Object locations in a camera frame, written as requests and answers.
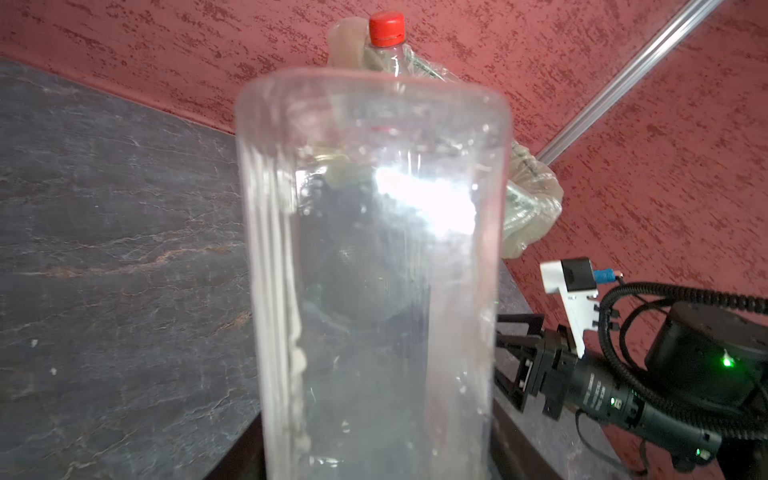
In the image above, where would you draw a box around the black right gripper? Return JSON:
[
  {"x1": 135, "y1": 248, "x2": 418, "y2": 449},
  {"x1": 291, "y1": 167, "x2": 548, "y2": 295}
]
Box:
[{"x1": 494, "y1": 313, "x2": 578, "y2": 420}]

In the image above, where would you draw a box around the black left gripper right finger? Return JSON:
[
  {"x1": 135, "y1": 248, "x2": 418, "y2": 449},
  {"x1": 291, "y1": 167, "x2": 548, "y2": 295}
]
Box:
[{"x1": 490, "y1": 400, "x2": 561, "y2": 480}]

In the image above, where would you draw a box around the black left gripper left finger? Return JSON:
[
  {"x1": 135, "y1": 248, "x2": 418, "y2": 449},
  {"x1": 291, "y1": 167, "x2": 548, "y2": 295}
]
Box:
[{"x1": 204, "y1": 414, "x2": 264, "y2": 480}]

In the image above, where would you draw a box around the green cap slim bottle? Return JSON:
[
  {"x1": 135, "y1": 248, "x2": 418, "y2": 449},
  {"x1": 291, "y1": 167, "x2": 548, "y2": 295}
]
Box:
[{"x1": 235, "y1": 68, "x2": 512, "y2": 479}]

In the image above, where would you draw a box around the red label bottle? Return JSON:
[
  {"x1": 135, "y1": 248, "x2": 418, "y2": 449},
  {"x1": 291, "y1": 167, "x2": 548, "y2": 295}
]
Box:
[{"x1": 362, "y1": 10, "x2": 419, "y2": 76}]

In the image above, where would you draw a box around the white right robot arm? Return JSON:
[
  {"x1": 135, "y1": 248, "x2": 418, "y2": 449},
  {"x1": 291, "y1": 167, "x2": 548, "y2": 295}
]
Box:
[{"x1": 494, "y1": 282, "x2": 767, "y2": 479}]

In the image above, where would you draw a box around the clear green bin liner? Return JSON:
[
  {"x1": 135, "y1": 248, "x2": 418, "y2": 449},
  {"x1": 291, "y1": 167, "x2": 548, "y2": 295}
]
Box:
[{"x1": 326, "y1": 17, "x2": 564, "y2": 260}]

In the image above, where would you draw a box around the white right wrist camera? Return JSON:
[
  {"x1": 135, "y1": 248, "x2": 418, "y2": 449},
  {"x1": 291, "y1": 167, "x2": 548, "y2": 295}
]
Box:
[{"x1": 540, "y1": 257, "x2": 622, "y2": 358}]

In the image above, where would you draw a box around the aluminium right corner post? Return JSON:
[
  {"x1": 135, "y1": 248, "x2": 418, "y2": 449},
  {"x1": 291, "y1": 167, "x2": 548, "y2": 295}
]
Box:
[{"x1": 536, "y1": 0, "x2": 723, "y2": 165}]

